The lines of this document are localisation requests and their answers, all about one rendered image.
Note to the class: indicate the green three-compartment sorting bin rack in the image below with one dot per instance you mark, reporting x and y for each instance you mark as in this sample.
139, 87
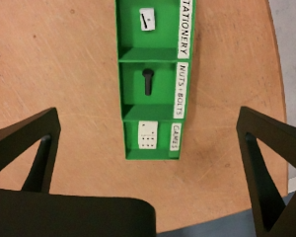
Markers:
163, 50

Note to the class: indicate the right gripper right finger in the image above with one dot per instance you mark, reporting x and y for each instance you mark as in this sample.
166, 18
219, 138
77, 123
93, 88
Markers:
266, 201

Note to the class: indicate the black bolt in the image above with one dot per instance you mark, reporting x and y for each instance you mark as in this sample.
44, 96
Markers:
148, 73

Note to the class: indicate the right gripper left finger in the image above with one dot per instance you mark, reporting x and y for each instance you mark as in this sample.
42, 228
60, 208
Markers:
16, 138

